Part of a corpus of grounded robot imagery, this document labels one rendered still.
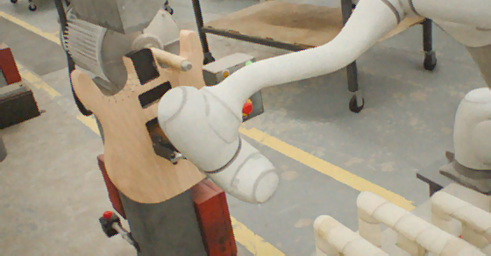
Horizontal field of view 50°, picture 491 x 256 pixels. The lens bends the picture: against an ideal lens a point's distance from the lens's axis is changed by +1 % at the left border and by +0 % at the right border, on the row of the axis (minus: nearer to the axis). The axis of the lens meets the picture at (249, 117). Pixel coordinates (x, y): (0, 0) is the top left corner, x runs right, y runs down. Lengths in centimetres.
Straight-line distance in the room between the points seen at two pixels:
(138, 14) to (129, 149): 35
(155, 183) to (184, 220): 56
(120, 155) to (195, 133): 41
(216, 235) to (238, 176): 100
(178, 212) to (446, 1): 120
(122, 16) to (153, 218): 91
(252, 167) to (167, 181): 43
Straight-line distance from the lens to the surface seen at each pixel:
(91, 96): 127
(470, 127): 164
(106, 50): 146
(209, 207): 195
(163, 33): 151
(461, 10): 110
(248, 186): 102
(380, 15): 118
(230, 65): 165
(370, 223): 81
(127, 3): 115
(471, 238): 105
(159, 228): 190
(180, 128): 95
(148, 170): 138
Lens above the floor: 166
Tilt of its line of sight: 25 degrees down
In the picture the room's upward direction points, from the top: 10 degrees counter-clockwise
